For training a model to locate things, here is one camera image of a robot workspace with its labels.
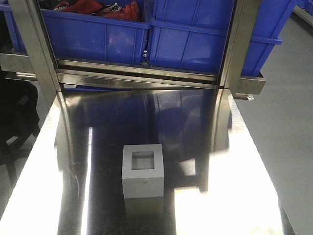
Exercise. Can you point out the red and black packaged items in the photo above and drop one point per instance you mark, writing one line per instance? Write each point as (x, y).
(129, 12)

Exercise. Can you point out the blue bin with red items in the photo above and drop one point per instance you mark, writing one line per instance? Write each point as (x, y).
(91, 37)

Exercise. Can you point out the blue bin far left edge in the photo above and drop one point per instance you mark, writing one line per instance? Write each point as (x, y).
(14, 33)

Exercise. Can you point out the gray hollow cube base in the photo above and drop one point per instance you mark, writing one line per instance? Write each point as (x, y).
(142, 171)

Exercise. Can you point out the blue bin right upper shelf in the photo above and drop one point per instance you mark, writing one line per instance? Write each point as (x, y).
(191, 34)

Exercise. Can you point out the stainless steel rack frame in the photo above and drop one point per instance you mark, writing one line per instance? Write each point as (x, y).
(39, 63)

